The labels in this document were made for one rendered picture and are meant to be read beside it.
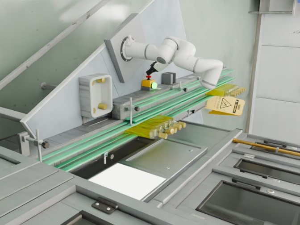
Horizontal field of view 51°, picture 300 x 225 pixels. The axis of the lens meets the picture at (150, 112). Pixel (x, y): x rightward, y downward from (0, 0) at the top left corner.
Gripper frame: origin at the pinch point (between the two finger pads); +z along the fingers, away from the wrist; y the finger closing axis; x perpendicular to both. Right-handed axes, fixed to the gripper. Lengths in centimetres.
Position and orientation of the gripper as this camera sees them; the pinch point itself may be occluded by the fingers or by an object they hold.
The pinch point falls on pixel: (149, 72)
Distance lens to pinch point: 221.8
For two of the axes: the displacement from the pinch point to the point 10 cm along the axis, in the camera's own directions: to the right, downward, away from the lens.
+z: -7.9, 5.5, 2.7
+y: -4.7, -2.7, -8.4
